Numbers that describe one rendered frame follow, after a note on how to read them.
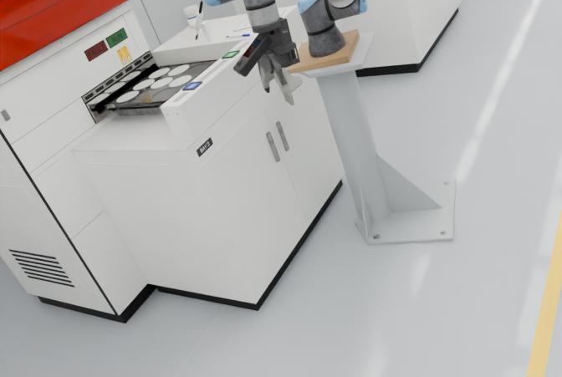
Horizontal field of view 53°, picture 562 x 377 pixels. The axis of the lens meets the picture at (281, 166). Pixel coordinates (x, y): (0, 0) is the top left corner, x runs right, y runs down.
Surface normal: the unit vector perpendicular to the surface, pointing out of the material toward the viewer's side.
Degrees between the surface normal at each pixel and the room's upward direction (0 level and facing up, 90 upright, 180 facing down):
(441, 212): 0
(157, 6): 90
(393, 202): 90
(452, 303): 0
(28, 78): 90
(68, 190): 90
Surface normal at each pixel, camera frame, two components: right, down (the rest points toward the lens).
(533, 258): -0.30, -0.83
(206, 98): 0.83, 0.01
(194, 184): -0.47, 0.57
